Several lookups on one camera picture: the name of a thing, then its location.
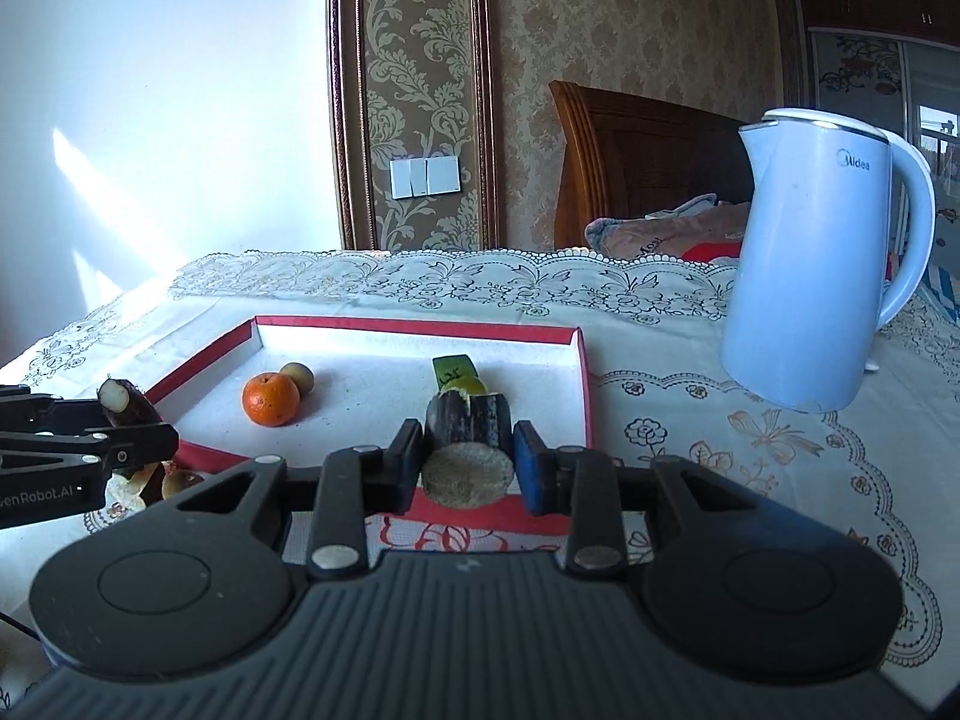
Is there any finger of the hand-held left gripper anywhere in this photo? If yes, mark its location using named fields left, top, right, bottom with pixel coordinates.
left=0, top=385, right=106, bottom=433
left=0, top=424, right=180, bottom=470

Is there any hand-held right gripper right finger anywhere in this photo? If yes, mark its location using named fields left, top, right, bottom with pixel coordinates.
left=512, top=422, right=766, bottom=578

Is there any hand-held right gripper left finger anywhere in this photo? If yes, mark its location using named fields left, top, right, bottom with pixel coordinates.
left=172, top=418, right=425, bottom=579

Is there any dark sugarcane piece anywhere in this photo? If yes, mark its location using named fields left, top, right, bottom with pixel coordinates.
left=420, top=390, right=518, bottom=509
left=97, top=379, right=162, bottom=428

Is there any red shallow cardboard tray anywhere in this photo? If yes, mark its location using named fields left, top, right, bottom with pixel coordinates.
left=142, top=315, right=597, bottom=538

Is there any green cucumber piece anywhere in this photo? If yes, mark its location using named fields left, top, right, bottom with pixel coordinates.
left=433, top=354, right=479, bottom=391

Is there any orange tangerine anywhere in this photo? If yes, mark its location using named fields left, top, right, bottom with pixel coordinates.
left=241, top=371, right=301, bottom=428

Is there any pink blanket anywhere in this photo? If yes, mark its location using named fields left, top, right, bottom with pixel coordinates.
left=585, top=195, right=751, bottom=263

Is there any brown wooden headboard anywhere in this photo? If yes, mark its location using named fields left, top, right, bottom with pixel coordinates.
left=549, top=80, right=755, bottom=250

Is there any light blue electric kettle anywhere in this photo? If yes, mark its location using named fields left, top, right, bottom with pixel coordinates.
left=720, top=109, right=937, bottom=414

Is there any striped patterned fabric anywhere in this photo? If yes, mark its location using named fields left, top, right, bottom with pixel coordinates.
left=919, top=225, right=960, bottom=331

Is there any black cable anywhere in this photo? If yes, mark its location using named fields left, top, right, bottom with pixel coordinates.
left=0, top=611, right=42, bottom=650

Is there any white wall switch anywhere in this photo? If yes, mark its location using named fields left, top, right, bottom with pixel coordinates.
left=391, top=156, right=463, bottom=200

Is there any brown wall trim frame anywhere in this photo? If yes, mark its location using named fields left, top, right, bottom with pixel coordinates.
left=326, top=0, right=500, bottom=252

